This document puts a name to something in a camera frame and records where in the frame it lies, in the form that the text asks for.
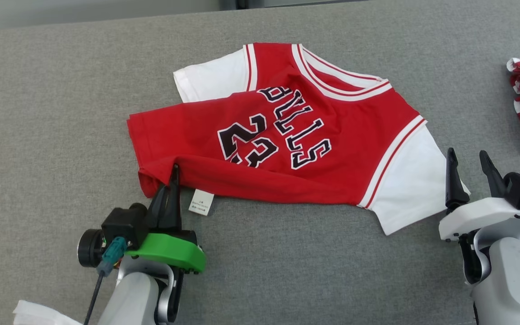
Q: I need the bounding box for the red white Bulls jersey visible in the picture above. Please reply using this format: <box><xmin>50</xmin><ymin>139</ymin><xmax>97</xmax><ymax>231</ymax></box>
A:
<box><xmin>127</xmin><ymin>43</ymin><xmax>471</xmax><ymax>236</ymax></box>

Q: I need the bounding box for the black cable with teal plug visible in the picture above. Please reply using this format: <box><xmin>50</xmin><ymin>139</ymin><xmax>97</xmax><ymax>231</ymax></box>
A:
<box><xmin>83</xmin><ymin>237</ymin><xmax>128</xmax><ymax>325</ymax></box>

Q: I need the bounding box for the black round cylinder module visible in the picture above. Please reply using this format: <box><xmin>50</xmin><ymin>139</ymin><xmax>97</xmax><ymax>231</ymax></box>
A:
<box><xmin>77</xmin><ymin>228</ymin><xmax>106</xmax><ymax>268</ymax></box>

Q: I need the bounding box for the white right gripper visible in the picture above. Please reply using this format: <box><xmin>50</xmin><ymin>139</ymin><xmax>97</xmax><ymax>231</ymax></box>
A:
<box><xmin>439</xmin><ymin>148</ymin><xmax>520</xmax><ymax>242</ymax></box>

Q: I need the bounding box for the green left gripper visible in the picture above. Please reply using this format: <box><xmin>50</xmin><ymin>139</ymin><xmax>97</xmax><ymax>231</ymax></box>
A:
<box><xmin>125</xmin><ymin>164</ymin><xmax>207</xmax><ymax>274</ymax></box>

